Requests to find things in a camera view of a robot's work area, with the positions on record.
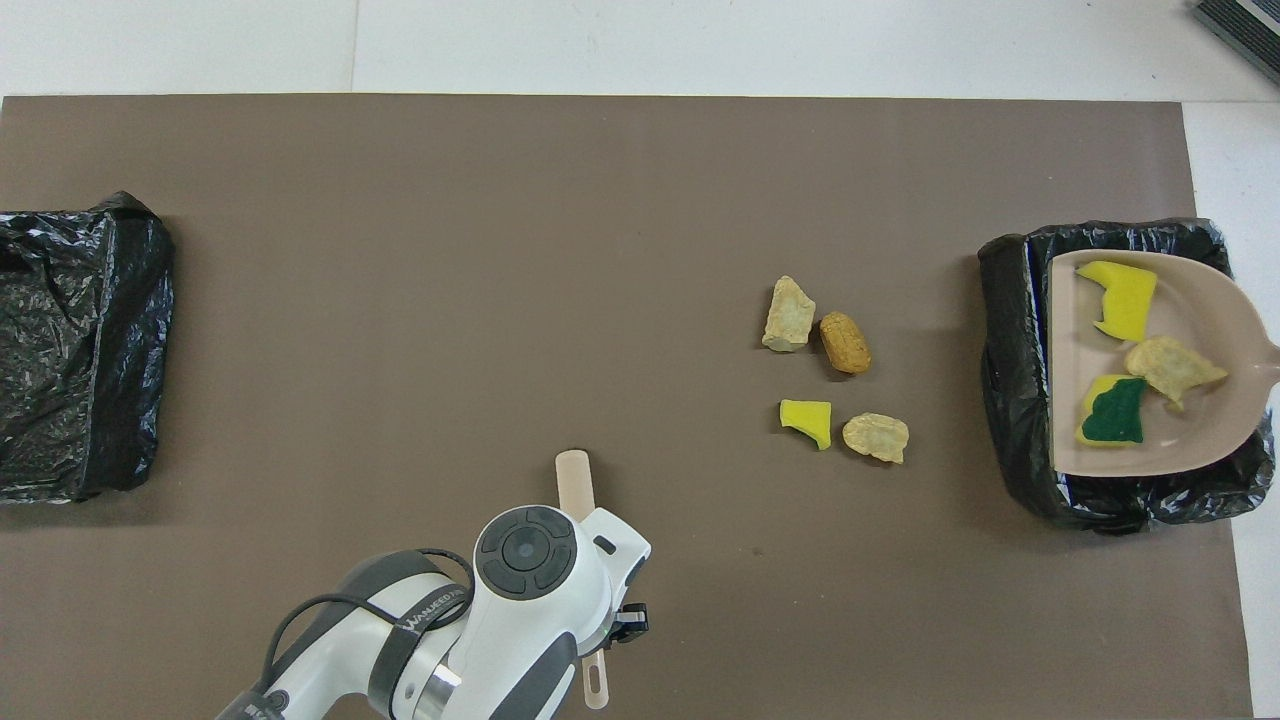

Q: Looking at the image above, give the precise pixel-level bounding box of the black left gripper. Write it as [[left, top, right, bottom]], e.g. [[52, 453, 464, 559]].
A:
[[608, 602, 651, 647]]

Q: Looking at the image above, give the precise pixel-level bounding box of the beige hand brush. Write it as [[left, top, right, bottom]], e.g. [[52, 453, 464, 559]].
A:
[[555, 450, 611, 711]]

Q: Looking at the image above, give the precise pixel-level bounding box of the green and yellow sponge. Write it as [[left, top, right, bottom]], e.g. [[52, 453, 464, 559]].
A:
[[1075, 374, 1151, 448]]

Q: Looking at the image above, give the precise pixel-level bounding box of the pale beige foam chunk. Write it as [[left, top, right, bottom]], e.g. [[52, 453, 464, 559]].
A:
[[843, 413, 910, 464], [1125, 336, 1229, 411], [762, 276, 817, 353]]

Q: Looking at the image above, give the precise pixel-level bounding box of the beige plastic dustpan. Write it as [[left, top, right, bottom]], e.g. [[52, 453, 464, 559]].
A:
[[1050, 250, 1280, 478]]

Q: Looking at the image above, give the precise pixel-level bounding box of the black bag lined bin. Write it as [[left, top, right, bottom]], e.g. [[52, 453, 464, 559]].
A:
[[0, 191, 176, 504], [978, 218, 1276, 534]]

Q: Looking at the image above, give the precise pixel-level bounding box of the small yellow sponge piece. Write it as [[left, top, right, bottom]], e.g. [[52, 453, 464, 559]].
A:
[[780, 400, 833, 451]]

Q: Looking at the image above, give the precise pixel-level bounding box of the brown foam chunk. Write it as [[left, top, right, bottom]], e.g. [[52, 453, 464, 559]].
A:
[[820, 311, 872, 375]]

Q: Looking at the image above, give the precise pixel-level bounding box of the brown table mat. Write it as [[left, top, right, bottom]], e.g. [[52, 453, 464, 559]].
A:
[[0, 95, 1254, 720]]

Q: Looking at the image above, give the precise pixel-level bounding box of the grey ribbed device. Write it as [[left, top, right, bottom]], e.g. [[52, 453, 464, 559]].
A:
[[1190, 0, 1280, 86]]

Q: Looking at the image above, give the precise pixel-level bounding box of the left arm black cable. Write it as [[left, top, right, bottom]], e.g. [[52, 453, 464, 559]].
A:
[[262, 548, 476, 701]]

